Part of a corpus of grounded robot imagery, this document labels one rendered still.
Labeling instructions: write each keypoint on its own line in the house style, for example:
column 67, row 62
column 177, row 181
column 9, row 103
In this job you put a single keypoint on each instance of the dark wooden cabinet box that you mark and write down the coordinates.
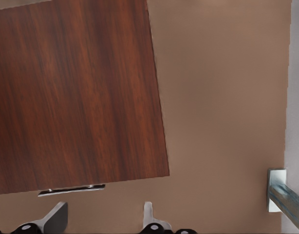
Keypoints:
column 76, row 97

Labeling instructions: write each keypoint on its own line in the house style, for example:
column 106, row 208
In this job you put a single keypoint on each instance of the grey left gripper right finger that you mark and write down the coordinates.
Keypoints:
column 148, row 214

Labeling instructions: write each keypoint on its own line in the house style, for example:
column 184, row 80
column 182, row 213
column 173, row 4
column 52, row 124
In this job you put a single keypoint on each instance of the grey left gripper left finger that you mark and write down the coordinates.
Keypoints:
column 57, row 218

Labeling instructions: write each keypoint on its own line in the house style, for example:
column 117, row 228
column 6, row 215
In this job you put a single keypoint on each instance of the silver frame post foot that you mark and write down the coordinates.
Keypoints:
column 277, row 176

